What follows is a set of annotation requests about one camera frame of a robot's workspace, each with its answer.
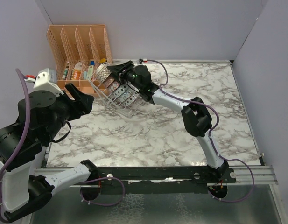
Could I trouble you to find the black leaf pattern bowl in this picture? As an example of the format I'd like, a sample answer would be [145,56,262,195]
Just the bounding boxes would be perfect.
[103,77,115,88]

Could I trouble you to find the pink patterned bowl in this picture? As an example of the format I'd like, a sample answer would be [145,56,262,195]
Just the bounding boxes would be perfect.
[122,93,139,108]

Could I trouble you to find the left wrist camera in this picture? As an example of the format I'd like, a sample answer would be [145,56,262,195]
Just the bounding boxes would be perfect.
[24,68,64,97]

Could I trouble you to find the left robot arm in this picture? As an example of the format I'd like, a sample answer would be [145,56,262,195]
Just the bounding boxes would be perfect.
[0,84,98,223]

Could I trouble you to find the yellow black tool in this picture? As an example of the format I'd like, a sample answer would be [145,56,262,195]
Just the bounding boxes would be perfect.
[99,58,107,64]

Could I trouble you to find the red lattice bowl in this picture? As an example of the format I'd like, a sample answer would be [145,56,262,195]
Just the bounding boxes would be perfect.
[108,81,120,93]

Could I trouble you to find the light blue floral bowl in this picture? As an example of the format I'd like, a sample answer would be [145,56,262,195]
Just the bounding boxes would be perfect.
[117,89,133,103]

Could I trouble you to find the orange plastic desk organizer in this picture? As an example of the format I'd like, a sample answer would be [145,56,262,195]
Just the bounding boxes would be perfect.
[47,25,112,97]

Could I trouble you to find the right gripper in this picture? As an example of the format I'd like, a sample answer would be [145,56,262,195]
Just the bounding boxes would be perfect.
[106,62,142,92]

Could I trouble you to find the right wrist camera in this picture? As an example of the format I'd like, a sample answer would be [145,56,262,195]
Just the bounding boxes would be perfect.
[138,58,148,64]

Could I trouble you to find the white wire dish rack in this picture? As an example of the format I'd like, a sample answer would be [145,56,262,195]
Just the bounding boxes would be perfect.
[87,62,141,118]

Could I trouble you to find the orange packet in organizer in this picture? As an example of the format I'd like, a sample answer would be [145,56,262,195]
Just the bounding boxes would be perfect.
[71,61,83,80]

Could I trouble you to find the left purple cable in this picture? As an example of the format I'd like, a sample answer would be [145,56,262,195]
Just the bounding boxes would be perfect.
[0,68,126,223]

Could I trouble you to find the purple cable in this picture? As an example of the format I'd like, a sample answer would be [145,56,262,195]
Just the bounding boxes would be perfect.
[0,68,126,223]
[146,59,255,203]

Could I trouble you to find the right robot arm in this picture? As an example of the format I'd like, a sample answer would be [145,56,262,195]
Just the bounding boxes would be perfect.
[107,61,229,182]

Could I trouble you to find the dark blue triangle bowl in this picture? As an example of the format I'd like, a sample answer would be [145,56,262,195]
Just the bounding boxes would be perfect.
[113,84,128,98]

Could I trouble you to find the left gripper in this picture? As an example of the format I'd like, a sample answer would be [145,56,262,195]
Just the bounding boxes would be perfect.
[44,82,95,142]

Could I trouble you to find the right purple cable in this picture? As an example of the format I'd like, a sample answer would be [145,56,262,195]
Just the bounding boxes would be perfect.
[146,59,255,203]

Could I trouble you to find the green white box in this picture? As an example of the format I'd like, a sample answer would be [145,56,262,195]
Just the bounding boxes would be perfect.
[86,65,95,79]

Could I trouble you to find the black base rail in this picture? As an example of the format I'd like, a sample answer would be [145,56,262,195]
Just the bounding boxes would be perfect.
[90,166,236,194]

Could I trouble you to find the brown geometric bowl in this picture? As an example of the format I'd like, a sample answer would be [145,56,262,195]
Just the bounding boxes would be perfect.
[94,64,111,84]

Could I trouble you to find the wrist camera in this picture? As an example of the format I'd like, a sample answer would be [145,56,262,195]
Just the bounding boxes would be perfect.
[24,68,64,97]
[138,58,148,64]

